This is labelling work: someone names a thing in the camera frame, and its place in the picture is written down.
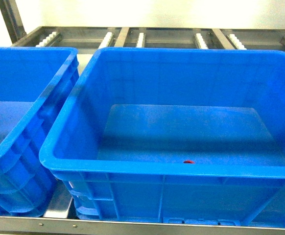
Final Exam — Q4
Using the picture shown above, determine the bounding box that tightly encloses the large blue plastic crate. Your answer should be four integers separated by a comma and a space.
39, 47, 285, 228

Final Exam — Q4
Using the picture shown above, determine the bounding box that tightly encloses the red mushroom push button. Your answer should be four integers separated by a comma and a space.
183, 160, 195, 164

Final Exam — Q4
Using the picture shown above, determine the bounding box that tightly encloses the metal roller shelf rack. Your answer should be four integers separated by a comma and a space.
0, 0, 285, 235

